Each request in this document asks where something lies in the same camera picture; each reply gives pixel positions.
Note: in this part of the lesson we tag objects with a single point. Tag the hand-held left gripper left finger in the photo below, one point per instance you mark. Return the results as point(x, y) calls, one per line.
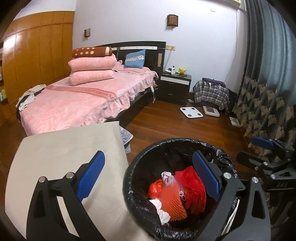
point(91, 176)

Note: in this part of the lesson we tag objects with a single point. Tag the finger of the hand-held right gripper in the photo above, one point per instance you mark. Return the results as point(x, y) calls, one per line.
point(251, 160)
point(262, 142)

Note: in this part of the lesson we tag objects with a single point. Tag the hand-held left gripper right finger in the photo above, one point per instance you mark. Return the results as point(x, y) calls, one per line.
point(205, 173)

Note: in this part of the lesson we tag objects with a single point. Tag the black lined trash bin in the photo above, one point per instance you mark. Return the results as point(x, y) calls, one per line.
point(222, 158)

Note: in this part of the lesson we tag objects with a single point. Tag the white floor box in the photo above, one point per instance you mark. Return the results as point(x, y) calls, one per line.
point(235, 121)

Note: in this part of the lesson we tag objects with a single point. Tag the grey quilted cloth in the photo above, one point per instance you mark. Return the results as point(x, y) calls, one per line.
point(126, 136)

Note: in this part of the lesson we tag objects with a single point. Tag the scale with dark red centre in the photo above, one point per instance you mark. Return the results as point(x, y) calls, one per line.
point(211, 110)

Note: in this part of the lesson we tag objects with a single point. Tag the white bathroom scale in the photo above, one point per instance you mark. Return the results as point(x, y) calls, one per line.
point(192, 112)

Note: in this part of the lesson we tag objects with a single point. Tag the plaid cloth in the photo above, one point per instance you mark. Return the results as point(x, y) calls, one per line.
point(210, 95)

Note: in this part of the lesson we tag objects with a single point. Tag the bed with pink cover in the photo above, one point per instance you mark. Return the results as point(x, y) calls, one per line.
point(81, 104)

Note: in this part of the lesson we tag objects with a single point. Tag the grey patterned curtain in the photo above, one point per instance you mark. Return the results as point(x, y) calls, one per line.
point(266, 69)

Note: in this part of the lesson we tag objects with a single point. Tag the dark hoodie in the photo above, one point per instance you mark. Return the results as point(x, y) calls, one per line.
point(214, 82)

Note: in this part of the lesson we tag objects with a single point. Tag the dark nightstand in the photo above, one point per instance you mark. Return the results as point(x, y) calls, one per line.
point(173, 90)

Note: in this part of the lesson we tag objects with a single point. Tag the dark garment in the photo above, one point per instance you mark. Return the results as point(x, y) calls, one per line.
point(18, 114)

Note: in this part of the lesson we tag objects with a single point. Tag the lower pink pillow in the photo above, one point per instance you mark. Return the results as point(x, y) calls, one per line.
point(91, 77)

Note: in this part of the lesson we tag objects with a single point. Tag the pink pillow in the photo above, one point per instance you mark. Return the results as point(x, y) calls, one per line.
point(92, 63)
point(91, 77)

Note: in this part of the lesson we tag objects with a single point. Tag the light crumpled clothes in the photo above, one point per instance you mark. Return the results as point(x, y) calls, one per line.
point(30, 97)

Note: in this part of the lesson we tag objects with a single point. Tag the yellow plush toy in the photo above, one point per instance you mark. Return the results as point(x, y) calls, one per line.
point(182, 71)

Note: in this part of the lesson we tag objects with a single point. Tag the white lotion bottle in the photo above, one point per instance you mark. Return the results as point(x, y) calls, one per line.
point(173, 70)

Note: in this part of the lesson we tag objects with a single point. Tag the upper pink pillow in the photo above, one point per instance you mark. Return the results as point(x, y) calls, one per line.
point(92, 63)

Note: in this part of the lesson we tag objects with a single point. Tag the brown dotted bolster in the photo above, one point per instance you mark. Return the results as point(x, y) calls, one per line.
point(91, 52)

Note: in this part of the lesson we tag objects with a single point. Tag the blue cushion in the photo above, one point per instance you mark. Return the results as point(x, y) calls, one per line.
point(135, 59)

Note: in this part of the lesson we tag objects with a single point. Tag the wooden wardrobe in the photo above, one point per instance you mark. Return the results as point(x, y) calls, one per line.
point(46, 46)

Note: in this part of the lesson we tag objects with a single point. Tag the cream air conditioner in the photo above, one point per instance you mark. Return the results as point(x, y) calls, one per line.
point(235, 3)

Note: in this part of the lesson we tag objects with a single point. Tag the dark bed frame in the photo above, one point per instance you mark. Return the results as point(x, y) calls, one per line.
point(152, 55)

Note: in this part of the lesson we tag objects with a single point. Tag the cream wall socket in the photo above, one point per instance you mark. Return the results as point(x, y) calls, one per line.
point(170, 47)

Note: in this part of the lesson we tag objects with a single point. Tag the brown wall lamp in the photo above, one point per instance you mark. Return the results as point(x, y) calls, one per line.
point(87, 33)
point(173, 20)

